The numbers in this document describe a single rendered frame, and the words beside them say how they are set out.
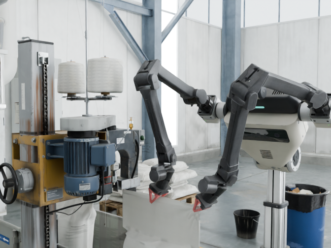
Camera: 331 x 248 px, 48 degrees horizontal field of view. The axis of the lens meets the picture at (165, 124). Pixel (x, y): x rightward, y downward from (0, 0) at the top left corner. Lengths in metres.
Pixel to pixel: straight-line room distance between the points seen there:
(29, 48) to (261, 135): 1.15
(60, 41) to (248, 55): 5.63
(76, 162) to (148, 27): 6.64
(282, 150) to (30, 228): 1.25
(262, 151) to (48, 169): 1.06
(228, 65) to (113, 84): 8.98
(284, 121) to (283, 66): 8.34
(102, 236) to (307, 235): 2.00
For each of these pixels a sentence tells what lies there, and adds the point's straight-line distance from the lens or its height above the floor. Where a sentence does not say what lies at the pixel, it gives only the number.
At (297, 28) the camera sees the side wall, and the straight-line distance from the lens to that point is 10.13.
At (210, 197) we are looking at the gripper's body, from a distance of 1.60.
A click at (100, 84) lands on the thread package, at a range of 1.68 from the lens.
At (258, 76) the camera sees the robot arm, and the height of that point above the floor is 1.58.
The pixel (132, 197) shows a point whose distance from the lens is 1.94.
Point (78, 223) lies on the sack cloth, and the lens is 2.22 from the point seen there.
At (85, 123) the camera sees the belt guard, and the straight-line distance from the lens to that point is 1.57.
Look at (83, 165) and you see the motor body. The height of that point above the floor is 1.22.
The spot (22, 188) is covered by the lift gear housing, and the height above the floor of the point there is 1.11.
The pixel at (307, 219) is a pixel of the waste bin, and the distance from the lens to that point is 3.78.
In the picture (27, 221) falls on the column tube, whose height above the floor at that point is 0.94.
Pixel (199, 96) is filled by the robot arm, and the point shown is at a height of 1.51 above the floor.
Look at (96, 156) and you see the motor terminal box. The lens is 1.58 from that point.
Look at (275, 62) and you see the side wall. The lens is 10.23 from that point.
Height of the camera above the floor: 1.48
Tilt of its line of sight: 3 degrees down
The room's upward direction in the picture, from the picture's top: straight up
